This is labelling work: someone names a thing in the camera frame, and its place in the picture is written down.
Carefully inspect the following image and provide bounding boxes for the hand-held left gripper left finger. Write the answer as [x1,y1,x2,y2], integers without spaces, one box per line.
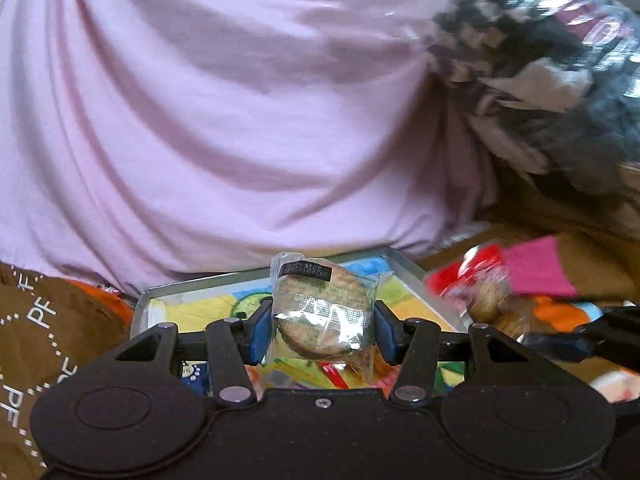
[112,304,275,407]

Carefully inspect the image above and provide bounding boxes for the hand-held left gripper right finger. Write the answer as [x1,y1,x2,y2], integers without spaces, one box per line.
[374,300,537,407]

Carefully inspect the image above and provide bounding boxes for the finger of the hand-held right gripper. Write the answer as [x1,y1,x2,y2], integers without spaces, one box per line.
[520,331,608,364]

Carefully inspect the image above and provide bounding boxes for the clear cookie packet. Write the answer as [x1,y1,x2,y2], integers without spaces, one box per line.
[262,251,397,387]

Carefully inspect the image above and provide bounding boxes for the metal tray with colourful print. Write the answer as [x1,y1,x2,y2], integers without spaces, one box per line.
[130,247,469,397]

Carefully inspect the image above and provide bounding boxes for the red snack packet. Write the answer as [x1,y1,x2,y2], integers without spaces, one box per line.
[424,242,540,339]

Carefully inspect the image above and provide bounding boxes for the clear bag of snacks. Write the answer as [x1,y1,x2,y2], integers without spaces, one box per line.
[400,0,640,242]

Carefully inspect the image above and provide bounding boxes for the blue snack packet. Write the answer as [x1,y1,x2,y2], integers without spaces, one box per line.
[179,361,209,397]

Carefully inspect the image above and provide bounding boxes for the brown patterned blanket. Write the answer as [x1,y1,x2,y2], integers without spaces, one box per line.
[0,261,137,480]

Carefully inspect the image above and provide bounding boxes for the pink cloth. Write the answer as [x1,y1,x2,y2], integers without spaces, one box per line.
[0,0,502,297]

